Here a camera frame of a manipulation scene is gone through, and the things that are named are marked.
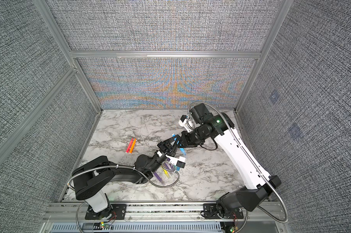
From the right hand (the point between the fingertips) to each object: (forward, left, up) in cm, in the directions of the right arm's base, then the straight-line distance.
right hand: (179, 143), depth 66 cm
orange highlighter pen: (+15, +31, -29) cm, 45 cm away
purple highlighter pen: (-7, +11, -28) cm, 31 cm away
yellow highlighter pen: (-3, +8, -28) cm, 29 cm away
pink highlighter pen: (+15, +33, -29) cm, 46 cm away
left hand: (+6, +2, +2) cm, 7 cm away
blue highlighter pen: (-2, -1, -1) cm, 3 cm away
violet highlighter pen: (-8, +5, -5) cm, 11 cm away
